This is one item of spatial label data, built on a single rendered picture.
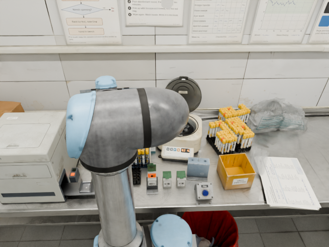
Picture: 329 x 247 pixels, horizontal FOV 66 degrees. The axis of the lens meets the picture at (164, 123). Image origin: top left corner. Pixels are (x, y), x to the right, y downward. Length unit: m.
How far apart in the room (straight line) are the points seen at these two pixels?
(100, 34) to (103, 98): 0.98
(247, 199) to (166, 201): 0.36
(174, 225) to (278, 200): 0.63
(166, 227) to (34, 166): 0.59
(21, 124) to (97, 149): 0.79
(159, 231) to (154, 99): 0.41
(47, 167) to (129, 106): 0.70
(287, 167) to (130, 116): 1.10
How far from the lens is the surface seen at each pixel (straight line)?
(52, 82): 1.61
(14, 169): 1.14
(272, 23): 1.50
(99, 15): 1.38
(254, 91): 1.65
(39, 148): 1.06
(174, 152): 1.31
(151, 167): 1.16
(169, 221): 0.76
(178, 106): 0.47
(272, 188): 1.29
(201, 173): 1.23
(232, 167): 1.33
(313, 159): 1.56
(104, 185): 0.53
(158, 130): 0.44
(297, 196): 1.31
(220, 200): 1.20
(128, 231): 0.65
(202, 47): 1.40
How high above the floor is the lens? 1.83
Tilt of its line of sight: 37 degrees down
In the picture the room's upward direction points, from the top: 1 degrees clockwise
